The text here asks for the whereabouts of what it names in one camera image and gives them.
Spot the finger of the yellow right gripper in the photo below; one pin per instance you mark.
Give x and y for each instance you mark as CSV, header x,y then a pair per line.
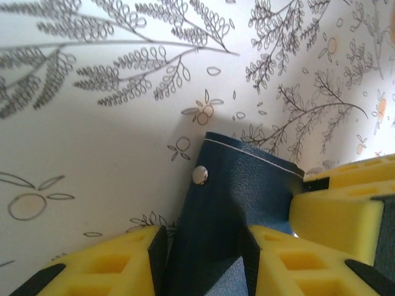
x,y
355,174
333,216

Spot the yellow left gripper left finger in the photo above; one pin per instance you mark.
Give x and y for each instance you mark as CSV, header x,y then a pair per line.
x,y
102,271

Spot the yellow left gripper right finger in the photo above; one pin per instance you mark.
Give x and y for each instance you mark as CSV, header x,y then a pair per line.
x,y
293,268

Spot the blue leather card holder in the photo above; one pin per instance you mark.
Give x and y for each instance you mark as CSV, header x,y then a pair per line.
x,y
216,191

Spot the floral patterned table cover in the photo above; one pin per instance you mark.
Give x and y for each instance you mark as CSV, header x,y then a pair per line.
x,y
92,138

